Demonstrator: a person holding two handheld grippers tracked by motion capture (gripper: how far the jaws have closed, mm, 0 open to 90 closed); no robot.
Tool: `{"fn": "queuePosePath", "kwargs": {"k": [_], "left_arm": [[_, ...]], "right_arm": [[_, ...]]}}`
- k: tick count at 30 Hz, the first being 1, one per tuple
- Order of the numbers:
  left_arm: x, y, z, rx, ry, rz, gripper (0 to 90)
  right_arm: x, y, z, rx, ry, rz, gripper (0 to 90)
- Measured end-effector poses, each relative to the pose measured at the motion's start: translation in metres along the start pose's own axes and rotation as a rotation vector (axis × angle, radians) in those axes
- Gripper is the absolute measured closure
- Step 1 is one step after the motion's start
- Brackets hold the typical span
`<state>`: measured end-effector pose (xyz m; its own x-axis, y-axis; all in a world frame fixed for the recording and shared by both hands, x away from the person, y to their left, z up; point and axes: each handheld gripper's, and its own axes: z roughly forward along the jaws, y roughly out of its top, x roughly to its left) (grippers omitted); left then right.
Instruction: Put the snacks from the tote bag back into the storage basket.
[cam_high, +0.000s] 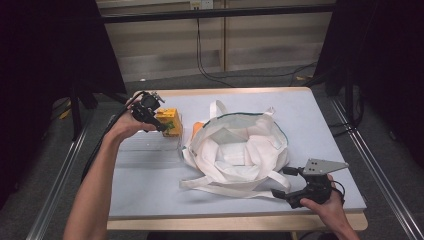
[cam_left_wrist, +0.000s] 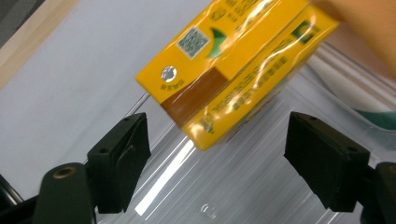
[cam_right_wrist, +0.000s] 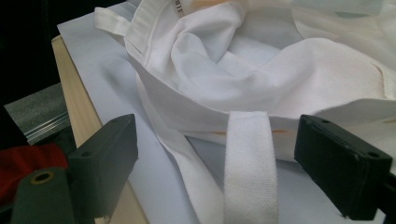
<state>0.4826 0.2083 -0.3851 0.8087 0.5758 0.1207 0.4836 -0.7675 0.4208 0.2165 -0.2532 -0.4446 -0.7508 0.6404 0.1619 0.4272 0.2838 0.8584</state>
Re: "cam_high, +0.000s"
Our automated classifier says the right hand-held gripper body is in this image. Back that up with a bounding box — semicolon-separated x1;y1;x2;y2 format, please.
285;158;350;210

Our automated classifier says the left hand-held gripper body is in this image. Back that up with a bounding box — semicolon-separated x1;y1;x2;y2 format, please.
131;91;166;128

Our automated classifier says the yellow drink carton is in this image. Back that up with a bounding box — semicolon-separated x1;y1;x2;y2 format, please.
155;107;184;138

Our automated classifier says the clear plastic bin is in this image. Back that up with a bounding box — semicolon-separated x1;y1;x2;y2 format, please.
114;112;185;162

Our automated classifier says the white canvas tote bag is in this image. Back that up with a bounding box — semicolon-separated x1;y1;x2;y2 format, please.
179;99;292;200

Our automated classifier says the person's right hand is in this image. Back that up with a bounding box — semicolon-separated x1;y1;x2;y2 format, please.
299;174;346;231

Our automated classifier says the person's left hand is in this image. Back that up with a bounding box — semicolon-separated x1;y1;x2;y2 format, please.
112;96;157;143

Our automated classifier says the black metal stand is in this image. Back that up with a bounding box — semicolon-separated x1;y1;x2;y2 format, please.
67;85;101;142
342;66;365;135

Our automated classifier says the black curtain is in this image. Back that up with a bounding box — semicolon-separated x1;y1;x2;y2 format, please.
314;0;424;168
0;0;128;201

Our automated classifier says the black horizontal bar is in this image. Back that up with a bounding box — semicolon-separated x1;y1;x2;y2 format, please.
101;3;338;24

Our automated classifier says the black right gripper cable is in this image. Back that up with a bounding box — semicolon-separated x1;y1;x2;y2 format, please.
331;179;346;205

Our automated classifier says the aluminium floor rail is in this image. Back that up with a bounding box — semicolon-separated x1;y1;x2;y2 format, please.
329;96;424;240
25;113;98;240

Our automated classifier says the white wall socket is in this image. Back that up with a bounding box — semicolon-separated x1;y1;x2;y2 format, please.
189;0;214;11

